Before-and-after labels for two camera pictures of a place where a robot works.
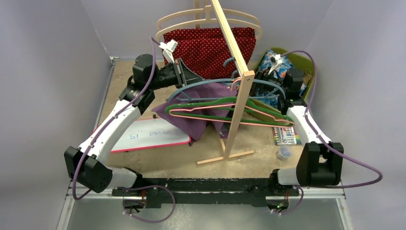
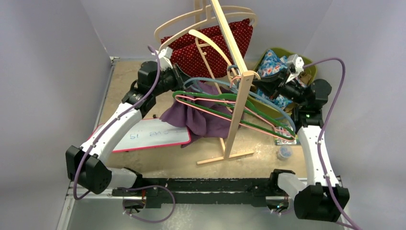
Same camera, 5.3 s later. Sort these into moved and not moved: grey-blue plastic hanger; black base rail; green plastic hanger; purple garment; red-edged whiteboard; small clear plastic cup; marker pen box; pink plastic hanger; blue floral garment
Moved: purple garment; pink plastic hanger; grey-blue plastic hanger; green plastic hanger
Not moved: red-edged whiteboard; blue floral garment; marker pen box; small clear plastic cup; black base rail
